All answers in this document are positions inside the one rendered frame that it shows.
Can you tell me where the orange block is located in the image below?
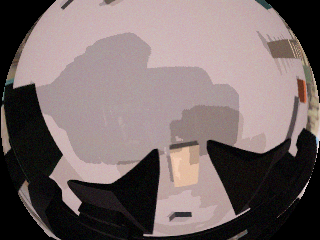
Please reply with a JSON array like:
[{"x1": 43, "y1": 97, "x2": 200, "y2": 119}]
[{"x1": 297, "y1": 79, "x2": 307, "y2": 103}]

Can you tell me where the teal box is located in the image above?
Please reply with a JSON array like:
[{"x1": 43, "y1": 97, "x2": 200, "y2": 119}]
[{"x1": 255, "y1": 0, "x2": 272, "y2": 9}]

